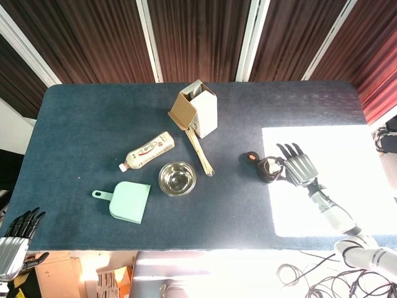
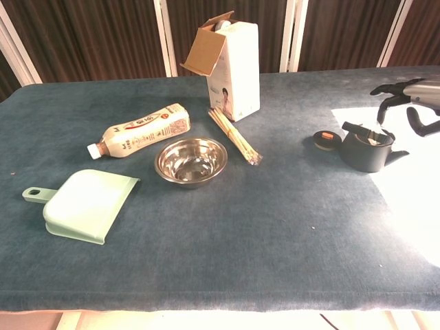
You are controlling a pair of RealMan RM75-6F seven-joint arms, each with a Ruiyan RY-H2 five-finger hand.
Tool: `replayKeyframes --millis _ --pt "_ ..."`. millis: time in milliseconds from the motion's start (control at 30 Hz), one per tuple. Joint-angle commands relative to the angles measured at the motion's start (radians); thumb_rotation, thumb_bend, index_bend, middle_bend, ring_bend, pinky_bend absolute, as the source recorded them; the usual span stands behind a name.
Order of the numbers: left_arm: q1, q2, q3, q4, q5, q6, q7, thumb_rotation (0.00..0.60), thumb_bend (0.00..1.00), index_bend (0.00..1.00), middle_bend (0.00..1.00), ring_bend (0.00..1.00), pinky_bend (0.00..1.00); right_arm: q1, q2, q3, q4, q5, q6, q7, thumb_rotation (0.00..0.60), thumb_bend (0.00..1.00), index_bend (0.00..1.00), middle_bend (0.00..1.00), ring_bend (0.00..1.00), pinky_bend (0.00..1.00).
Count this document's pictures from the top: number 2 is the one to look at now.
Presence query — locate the teapot lid with orange knob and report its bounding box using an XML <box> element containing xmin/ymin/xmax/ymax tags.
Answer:
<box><xmin>313</xmin><ymin>130</ymin><xmax>342</xmax><ymax>153</ymax></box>

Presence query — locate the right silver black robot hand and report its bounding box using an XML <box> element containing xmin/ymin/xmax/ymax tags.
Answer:
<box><xmin>370</xmin><ymin>78</ymin><xmax>440</xmax><ymax>138</ymax></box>

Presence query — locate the mint green dustpan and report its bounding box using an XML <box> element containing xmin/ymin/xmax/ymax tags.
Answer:
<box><xmin>21</xmin><ymin>168</ymin><xmax>142</xmax><ymax>246</ymax></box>

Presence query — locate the bundle of bamboo sticks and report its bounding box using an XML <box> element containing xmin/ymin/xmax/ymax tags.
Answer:
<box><xmin>208</xmin><ymin>107</ymin><xmax>264</xmax><ymax>168</ymax></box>

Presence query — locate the plastic drink bottle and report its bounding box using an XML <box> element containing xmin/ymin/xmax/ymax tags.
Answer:
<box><xmin>87</xmin><ymin>102</ymin><xmax>191</xmax><ymax>160</ymax></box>

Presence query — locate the blue felt table cloth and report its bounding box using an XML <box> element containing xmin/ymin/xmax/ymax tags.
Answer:
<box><xmin>0</xmin><ymin>65</ymin><xmax>440</xmax><ymax>314</ymax></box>

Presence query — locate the white carton with open flap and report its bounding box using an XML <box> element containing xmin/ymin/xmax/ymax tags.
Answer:
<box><xmin>180</xmin><ymin>10</ymin><xmax>261</xmax><ymax>123</ymax></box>

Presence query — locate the stainless steel bowl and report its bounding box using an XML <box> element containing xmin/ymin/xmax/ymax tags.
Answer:
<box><xmin>154</xmin><ymin>137</ymin><xmax>228</xmax><ymax>190</ymax></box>

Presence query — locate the black teapot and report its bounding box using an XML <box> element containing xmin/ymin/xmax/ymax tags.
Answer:
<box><xmin>338</xmin><ymin>120</ymin><xmax>411</xmax><ymax>173</ymax></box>

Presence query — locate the white partition frame post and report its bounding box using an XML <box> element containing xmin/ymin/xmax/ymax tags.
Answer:
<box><xmin>278</xmin><ymin>0</ymin><xmax>309</xmax><ymax>73</ymax></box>
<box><xmin>376</xmin><ymin>0</ymin><xmax>413</xmax><ymax>68</ymax></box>
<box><xmin>0</xmin><ymin>5</ymin><xmax>43</xmax><ymax>87</ymax></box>
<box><xmin>153</xmin><ymin>0</ymin><xmax>178</xmax><ymax>78</ymax></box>

